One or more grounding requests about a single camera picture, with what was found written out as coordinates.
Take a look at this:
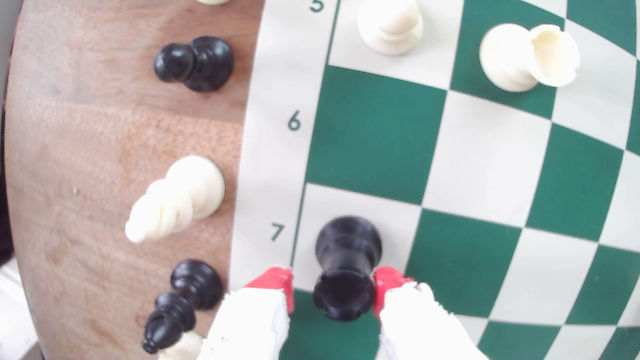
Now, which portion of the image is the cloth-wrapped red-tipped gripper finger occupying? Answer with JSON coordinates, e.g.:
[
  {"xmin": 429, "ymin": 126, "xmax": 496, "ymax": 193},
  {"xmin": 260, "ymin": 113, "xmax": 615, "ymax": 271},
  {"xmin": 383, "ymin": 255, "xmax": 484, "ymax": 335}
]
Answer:
[
  {"xmin": 373, "ymin": 265, "xmax": 490, "ymax": 360},
  {"xmin": 196, "ymin": 266, "xmax": 295, "ymax": 360}
]

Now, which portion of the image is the black pawn chess piece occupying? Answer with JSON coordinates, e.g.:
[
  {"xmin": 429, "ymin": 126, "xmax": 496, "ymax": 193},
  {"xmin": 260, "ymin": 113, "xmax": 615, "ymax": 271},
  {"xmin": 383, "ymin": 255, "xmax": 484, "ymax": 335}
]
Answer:
[{"xmin": 153, "ymin": 35, "xmax": 235, "ymax": 93}]

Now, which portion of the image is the black bishop chess piece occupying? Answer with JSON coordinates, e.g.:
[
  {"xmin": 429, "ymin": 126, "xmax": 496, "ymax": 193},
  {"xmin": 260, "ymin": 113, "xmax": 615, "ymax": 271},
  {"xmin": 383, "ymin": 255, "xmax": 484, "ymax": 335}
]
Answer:
[{"xmin": 141, "ymin": 258, "xmax": 225, "ymax": 355}]

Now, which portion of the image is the white rook with chipped top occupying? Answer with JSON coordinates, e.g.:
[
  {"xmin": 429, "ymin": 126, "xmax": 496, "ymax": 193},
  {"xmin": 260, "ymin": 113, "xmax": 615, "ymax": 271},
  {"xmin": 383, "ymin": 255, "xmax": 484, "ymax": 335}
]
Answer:
[{"xmin": 479, "ymin": 23, "xmax": 581, "ymax": 93}]

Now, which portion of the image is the green and white chess mat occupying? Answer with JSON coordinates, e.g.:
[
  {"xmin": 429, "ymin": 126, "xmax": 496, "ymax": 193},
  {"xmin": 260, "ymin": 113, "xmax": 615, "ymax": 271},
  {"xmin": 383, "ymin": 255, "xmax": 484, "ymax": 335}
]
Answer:
[{"xmin": 227, "ymin": 0, "xmax": 640, "ymax": 360}]

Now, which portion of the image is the white bishop chess piece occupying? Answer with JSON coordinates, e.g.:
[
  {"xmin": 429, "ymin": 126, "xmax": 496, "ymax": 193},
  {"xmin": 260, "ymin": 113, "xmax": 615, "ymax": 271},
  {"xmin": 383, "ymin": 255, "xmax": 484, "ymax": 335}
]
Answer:
[{"xmin": 124, "ymin": 155, "xmax": 226, "ymax": 244}]

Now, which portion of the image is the black rook chess piece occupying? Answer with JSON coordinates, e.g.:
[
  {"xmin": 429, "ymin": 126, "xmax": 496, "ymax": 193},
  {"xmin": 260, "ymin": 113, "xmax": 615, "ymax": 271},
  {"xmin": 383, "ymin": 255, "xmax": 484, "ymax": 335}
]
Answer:
[{"xmin": 312, "ymin": 215, "xmax": 383, "ymax": 322}]

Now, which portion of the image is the white pawn chess piece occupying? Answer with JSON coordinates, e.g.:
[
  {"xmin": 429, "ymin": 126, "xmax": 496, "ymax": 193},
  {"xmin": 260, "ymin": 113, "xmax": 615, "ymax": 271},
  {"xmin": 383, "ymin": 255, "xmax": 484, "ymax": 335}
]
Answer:
[{"xmin": 357, "ymin": 0, "xmax": 424, "ymax": 57}]

